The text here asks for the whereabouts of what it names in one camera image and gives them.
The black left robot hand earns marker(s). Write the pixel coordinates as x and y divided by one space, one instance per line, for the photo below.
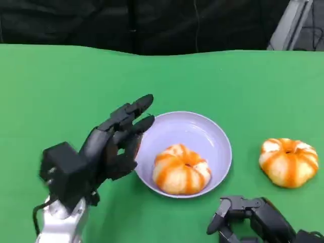
106 149

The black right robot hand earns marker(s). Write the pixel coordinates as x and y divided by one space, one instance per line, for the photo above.
265 220

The orange white toy bread roll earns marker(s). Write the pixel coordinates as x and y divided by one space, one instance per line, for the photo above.
177 174
288 164

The green table cloth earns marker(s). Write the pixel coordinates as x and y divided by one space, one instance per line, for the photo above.
76 88

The lilac plate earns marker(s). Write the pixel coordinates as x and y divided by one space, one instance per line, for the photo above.
192 131

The black backdrop curtain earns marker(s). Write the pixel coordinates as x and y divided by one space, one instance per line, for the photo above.
76 20

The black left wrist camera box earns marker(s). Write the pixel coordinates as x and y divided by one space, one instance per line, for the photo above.
63 164

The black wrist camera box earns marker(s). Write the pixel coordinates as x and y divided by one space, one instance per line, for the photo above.
63 164
311 236

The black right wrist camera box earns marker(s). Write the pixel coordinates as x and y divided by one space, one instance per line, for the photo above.
311 236

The silver metal frame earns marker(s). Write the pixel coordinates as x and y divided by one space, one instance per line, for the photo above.
291 27

